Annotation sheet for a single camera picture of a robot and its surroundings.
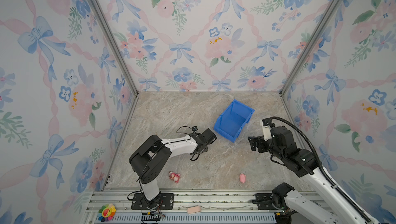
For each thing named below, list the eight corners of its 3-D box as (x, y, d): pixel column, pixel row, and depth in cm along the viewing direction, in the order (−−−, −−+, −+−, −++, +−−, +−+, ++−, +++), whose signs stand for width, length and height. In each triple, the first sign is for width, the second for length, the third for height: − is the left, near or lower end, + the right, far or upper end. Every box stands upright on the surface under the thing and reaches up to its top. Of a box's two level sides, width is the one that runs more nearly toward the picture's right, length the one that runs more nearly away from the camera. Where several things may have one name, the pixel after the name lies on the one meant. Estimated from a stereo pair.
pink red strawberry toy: (167, 180, 82) (166, 178, 79) (170, 172, 85) (169, 170, 82) (178, 183, 81) (177, 181, 78) (180, 175, 84) (180, 173, 81)
